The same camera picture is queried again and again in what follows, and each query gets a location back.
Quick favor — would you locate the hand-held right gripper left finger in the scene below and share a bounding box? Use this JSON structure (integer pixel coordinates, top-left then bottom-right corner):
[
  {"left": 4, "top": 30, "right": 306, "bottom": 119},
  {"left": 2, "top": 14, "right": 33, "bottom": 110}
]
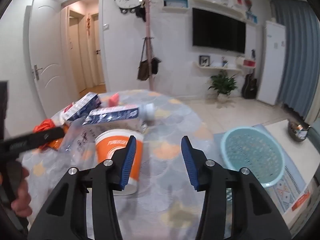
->
[{"left": 27, "top": 135, "right": 137, "bottom": 240}]

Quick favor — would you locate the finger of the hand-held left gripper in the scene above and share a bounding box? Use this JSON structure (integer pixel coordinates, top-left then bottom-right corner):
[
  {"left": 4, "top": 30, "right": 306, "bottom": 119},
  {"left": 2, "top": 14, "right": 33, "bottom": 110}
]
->
[{"left": 0, "top": 127, "right": 65, "bottom": 153}]

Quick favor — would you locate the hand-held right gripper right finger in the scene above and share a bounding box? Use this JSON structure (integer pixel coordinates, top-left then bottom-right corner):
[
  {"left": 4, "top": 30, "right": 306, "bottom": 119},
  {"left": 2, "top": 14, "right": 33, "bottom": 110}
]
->
[{"left": 180, "top": 135, "right": 293, "bottom": 240}]

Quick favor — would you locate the orange plastic bag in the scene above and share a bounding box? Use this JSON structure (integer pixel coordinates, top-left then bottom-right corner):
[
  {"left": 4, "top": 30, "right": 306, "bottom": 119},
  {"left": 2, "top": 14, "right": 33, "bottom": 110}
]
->
[{"left": 33, "top": 119, "right": 68, "bottom": 133}]

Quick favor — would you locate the orange snack packet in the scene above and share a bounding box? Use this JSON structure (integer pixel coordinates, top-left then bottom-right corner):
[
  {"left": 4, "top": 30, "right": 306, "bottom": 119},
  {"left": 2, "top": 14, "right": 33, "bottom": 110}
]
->
[{"left": 44, "top": 130, "right": 67, "bottom": 150}]

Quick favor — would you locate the orange white paper cup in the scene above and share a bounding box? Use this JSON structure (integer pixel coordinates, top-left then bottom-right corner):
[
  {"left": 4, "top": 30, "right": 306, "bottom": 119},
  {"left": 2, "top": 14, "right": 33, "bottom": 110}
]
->
[{"left": 94, "top": 129, "right": 144, "bottom": 196}]

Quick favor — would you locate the clear plastic bag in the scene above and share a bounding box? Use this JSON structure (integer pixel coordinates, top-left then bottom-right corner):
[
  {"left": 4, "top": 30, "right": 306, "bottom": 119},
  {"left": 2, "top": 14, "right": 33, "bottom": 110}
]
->
[{"left": 58, "top": 122, "right": 100, "bottom": 170}]

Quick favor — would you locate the blue toothpaste box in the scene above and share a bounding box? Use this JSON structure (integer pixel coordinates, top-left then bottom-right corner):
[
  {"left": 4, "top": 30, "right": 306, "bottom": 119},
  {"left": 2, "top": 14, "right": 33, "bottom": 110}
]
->
[
  {"left": 82, "top": 105, "right": 140, "bottom": 127},
  {"left": 62, "top": 92, "right": 102, "bottom": 122}
]

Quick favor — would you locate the white plastic bottle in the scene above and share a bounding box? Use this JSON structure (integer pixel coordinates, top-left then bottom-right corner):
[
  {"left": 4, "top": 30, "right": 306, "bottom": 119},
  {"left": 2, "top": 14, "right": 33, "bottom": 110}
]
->
[{"left": 139, "top": 103, "right": 156, "bottom": 128}]

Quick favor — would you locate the light blue plastic basket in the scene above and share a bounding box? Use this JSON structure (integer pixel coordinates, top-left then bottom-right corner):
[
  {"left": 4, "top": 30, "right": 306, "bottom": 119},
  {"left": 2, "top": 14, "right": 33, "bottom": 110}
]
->
[{"left": 220, "top": 127, "right": 285, "bottom": 189}]

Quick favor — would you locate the pink packet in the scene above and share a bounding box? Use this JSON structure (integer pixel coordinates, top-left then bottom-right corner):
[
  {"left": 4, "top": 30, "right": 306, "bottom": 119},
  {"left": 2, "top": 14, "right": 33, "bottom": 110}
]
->
[{"left": 108, "top": 93, "right": 119, "bottom": 107}]

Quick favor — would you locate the person's left hand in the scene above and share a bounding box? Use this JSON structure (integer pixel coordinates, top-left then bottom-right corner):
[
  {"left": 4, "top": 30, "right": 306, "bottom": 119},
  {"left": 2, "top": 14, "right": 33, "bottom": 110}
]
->
[{"left": 10, "top": 166, "right": 32, "bottom": 217}]

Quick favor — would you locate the patterned tablecloth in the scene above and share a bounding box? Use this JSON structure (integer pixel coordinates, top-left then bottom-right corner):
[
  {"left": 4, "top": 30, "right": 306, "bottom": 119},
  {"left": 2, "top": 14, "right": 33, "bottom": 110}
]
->
[{"left": 21, "top": 89, "right": 225, "bottom": 240}]

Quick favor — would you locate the white door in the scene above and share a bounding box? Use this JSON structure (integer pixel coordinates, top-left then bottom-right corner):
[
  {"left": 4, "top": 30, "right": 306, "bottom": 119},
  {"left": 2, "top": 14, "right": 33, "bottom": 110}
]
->
[{"left": 28, "top": 0, "right": 75, "bottom": 117}]

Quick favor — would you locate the potted green plant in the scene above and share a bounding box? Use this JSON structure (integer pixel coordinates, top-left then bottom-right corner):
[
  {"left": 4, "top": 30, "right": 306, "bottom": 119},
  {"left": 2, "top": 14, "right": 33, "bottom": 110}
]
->
[{"left": 207, "top": 70, "right": 238, "bottom": 102}]

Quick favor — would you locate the brown handbag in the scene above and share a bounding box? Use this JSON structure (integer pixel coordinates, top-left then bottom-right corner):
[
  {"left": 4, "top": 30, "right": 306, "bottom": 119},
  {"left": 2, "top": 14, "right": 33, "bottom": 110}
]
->
[{"left": 137, "top": 39, "right": 152, "bottom": 81}]

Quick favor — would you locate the black guitar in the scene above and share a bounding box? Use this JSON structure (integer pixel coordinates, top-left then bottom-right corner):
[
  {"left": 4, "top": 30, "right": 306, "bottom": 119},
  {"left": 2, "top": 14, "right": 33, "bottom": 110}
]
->
[{"left": 241, "top": 49, "right": 258, "bottom": 99}]

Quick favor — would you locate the white coffee table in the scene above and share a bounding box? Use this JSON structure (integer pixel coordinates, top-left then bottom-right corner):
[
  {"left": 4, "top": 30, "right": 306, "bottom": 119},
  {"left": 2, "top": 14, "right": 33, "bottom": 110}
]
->
[{"left": 250, "top": 119, "right": 320, "bottom": 240}]

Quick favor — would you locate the black bag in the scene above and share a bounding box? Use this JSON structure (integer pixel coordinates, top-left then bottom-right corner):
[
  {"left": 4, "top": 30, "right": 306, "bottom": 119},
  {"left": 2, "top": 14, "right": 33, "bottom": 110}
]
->
[{"left": 151, "top": 57, "right": 162, "bottom": 75}]

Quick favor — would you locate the patterned blue rug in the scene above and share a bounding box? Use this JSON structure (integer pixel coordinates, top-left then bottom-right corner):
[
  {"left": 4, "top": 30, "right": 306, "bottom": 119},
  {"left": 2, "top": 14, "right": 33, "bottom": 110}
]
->
[{"left": 212, "top": 124, "right": 309, "bottom": 212}]

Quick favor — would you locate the metal bowl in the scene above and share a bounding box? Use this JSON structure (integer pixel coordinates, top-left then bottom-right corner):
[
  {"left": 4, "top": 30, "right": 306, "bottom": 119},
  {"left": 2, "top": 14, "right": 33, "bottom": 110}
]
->
[{"left": 287, "top": 120, "right": 310, "bottom": 142}]

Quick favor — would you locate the wooden hallway door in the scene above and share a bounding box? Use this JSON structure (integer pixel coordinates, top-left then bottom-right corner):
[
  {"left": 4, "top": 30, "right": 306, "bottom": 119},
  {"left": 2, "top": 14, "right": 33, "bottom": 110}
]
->
[{"left": 90, "top": 12, "right": 104, "bottom": 85}]

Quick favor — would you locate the red white box shelf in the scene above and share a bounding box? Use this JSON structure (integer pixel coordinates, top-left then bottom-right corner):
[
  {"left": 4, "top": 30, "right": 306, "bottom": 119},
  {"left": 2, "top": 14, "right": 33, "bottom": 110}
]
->
[{"left": 236, "top": 55, "right": 257, "bottom": 68}]

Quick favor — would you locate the pink coat rack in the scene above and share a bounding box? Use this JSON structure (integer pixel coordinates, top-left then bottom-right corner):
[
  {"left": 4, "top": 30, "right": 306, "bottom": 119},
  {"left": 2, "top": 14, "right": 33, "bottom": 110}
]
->
[{"left": 140, "top": 0, "right": 165, "bottom": 90}]

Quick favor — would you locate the white refrigerator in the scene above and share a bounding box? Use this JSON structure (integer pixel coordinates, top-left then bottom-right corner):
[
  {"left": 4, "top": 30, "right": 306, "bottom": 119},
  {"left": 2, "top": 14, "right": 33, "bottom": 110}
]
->
[{"left": 257, "top": 20, "right": 286, "bottom": 105}]

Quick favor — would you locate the teal sofa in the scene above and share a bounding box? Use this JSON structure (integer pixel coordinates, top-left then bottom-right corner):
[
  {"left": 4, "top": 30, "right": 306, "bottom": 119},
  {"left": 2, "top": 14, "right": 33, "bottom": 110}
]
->
[{"left": 306, "top": 119, "right": 320, "bottom": 155}]

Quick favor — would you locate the blue curtain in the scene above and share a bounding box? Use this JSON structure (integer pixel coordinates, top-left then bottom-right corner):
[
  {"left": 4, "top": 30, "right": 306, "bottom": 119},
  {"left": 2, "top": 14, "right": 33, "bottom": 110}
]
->
[{"left": 270, "top": 0, "right": 320, "bottom": 123}]

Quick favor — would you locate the white blue box shelf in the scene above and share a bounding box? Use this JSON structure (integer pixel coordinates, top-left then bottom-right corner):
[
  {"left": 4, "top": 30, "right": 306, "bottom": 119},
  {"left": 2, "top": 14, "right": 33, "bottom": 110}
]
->
[{"left": 162, "top": 0, "right": 188, "bottom": 11}]

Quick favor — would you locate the long curved white shelf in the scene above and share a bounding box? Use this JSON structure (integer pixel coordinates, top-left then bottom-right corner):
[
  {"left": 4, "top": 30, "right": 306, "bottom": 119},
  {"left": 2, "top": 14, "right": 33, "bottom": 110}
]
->
[{"left": 189, "top": 0, "right": 258, "bottom": 24}]

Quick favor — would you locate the small white wall shelf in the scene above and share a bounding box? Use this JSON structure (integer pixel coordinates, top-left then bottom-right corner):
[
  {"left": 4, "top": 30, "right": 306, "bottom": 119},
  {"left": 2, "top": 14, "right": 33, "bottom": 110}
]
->
[{"left": 192, "top": 61, "right": 243, "bottom": 72}]

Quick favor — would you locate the black wall television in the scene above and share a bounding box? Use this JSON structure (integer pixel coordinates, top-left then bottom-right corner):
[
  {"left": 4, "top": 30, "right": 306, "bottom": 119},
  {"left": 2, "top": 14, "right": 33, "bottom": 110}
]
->
[{"left": 192, "top": 7, "right": 247, "bottom": 54}]

